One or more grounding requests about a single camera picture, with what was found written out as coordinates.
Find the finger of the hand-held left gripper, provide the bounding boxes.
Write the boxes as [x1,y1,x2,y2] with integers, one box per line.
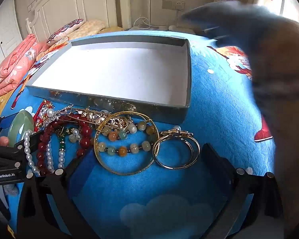
[14,130,45,155]
[0,116,15,141]

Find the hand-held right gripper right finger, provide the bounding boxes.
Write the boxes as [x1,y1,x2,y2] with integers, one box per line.
[201,143,287,239]

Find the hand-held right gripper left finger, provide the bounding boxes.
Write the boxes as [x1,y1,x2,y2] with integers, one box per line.
[17,157,100,239]

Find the white pearl necklace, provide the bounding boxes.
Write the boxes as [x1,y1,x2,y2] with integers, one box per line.
[24,129,65,178]

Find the green jade bangle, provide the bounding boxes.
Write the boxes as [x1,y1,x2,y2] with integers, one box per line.
[9,112,36,148]

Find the dark red bead bracelet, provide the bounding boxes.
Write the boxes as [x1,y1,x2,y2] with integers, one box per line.
[37,114,93,173]

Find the large gold bangle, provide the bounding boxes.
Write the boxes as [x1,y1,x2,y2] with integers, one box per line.
[93,112,160,176]

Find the red cord bracelet gold charms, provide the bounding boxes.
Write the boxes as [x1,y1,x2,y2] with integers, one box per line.
[33,99,54,131]

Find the gold bangle with pearls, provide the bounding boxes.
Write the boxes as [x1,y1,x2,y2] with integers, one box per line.
[152,126,201,170]

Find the grey cardboard box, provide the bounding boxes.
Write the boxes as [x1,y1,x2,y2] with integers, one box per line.
[26,35,192,125]

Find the pink folded quilt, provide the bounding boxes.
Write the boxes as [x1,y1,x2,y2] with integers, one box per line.
[0,33,50,98]

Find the gold filigree ornament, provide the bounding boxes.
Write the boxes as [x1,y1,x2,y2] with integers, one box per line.
[97,115,135,133]

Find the blue printed blanket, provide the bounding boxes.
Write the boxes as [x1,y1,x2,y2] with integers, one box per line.
[0,28,277,239]

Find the white wardrobe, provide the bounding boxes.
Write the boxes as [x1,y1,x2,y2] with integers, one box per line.
[0,9,23,78]

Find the patterned pillow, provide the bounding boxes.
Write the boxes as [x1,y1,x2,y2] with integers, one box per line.
[46,19,87,44]

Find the yellow pillow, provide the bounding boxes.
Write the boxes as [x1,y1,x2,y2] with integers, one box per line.
[65,20,108,40]

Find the white headboard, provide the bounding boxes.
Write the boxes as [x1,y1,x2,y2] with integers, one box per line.
[26,0,120,40]

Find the white lamp pole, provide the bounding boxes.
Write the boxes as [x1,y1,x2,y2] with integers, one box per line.
[146,0,153,26]

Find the green bead pearl bracelet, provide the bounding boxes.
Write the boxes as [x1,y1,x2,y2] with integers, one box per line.
[56,127,83,170]

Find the multicoloured agate bead bracelet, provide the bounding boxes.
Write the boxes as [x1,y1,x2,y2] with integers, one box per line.
[98,121,157,158]

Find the white cable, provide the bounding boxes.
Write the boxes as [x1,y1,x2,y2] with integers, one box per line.
[133,17,150,29]

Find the wall socket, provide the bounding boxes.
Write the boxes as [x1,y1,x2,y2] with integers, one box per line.
[162,0,185,11]

